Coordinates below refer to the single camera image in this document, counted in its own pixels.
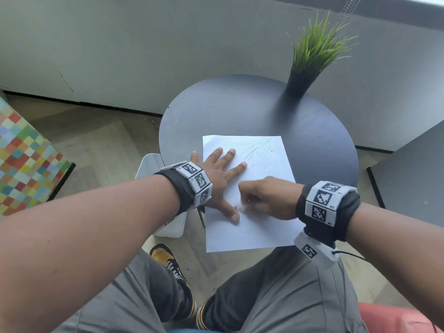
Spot metal bead chain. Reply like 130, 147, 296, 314
338, 0, 363, 21

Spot person's left forearm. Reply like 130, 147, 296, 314
0, 175, 182, 333

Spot red cushion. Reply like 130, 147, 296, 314
357, 302, 444, 333

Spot person's right hand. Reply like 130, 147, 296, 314
238, 176, 306, 221

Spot grey trousers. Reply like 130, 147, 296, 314
52, 246, 369, 333

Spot black yellow sneaker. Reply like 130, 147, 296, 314
149, 243, 197, 321
196, 295, 218, 332

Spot white paper sheet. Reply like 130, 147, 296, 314
203, 135, 304, 253

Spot person's right forearm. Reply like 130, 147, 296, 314
346, 203, 444, 311

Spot green grass plant black pot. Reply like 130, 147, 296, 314
285, 10, 359, 98

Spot person's left hand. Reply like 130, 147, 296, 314
190, 147, 248, 225

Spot white stool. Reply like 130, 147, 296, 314
135, 153, 188, 238

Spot dark grey table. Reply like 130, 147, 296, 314
367, 121, 444, 228

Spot thin black cable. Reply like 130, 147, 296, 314
331, 250, 370, 263

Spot colourful checkered ottoman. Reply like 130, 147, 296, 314
0, 97, 76, 217

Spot black marker-tag wristband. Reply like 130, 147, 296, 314
155, 161, 213, 219
296, 181, 361, 248

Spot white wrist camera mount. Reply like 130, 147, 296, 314
294, 232, 342, 271

